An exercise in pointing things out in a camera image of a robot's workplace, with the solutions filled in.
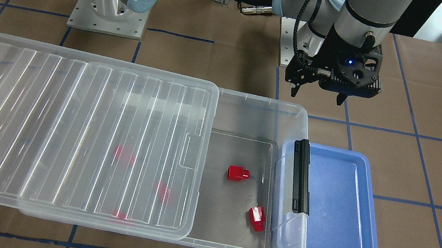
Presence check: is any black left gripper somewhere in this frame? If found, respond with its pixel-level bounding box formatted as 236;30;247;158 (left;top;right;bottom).
285;39;383;106

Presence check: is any clear plastic box lid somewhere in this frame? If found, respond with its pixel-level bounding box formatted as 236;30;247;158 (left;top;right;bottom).
0;33;220;241

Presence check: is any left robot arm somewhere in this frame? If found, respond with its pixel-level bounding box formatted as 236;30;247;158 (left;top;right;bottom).
272;0;413;105

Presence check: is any clear plastic storage box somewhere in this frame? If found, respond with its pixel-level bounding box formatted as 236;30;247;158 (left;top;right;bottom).
17;60;329;248

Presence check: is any red block with white mark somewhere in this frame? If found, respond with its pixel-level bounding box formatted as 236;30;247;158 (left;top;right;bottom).
248;205;266;233

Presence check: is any blue plastic tray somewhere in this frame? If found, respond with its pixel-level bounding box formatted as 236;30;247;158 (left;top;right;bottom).
264;138;396;248

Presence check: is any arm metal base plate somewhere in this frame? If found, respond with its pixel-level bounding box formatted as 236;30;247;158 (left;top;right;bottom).
273;18;322;72
67;0;150;40

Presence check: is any black box handle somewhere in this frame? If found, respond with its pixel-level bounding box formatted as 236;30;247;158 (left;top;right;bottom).
291;139;311;216

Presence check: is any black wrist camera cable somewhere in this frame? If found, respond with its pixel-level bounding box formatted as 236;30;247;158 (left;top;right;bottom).
289;0;334;72

